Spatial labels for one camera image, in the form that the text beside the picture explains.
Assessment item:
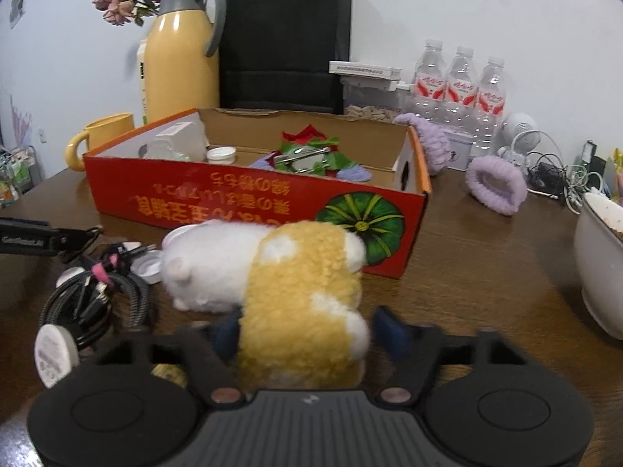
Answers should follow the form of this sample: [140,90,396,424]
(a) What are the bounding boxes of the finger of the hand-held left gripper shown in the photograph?
[49,225,104,254]

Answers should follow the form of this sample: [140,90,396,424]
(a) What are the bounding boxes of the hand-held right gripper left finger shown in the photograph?
[95,311,244,404]

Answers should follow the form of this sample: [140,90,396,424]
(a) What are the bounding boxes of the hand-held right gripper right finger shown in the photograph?
[375,305,531,404]

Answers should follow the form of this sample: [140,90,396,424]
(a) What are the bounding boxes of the yellow white plush toy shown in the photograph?
[160,219,371,392]

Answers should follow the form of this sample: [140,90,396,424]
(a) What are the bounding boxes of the black braided cable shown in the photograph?
[39,241,157,346]

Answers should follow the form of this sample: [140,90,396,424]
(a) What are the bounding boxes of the red cardboard box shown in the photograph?
[83,107,433,280]

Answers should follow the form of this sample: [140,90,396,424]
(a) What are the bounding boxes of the clear plastic pellet container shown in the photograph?
[139,121,209,162]

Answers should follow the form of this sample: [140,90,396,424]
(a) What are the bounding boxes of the purple knit pouch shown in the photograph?
[248,153,373,183]

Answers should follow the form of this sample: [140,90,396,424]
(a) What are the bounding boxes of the white bottle cap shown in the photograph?
[205,147,238,165]
[131,249,164,284]

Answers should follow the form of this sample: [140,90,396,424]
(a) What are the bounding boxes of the red artificial flower clip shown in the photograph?
[275,125,363,176]

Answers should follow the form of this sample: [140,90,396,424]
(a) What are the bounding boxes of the metal storage rack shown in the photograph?
[0,146,37,205]

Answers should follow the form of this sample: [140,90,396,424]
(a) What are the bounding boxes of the yellow mug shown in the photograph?
[65,113,136,172]

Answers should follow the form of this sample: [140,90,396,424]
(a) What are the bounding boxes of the white round charger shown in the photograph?
[34,323,80,390]

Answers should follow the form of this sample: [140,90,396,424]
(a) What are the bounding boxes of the white milk carton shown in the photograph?
[136,39,149,125]

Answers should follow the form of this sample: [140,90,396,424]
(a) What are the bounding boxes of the purple fluffy headband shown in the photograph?
[465,156,529,216]
[393,113,451,176]

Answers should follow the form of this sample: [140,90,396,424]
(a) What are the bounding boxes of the white tin box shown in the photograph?
[440,126,474,172]

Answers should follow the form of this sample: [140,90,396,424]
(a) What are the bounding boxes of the yellow thermos jug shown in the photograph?
[144,0,227,125]

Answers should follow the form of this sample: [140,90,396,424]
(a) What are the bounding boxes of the white bowl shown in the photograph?
[573,192,623,340]

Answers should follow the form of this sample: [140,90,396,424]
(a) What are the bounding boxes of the clear nut container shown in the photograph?
[343,80,412,125]

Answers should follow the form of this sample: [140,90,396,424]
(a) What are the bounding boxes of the white desk fan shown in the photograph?
[496,112,541,163]

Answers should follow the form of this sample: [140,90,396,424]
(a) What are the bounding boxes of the white flat box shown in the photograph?
[328,61,402,83]

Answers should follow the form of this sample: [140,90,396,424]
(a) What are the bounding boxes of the yellow snack packet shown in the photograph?
[611,148,623,200]

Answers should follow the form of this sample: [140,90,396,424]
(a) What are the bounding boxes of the black paper bag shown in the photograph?
[219,0,352,115]

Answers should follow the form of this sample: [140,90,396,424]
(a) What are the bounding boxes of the purple wall decal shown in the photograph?
[10,95,32,149]

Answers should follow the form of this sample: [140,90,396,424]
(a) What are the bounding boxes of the tangle of charger cables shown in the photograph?
[526,151,599,215]

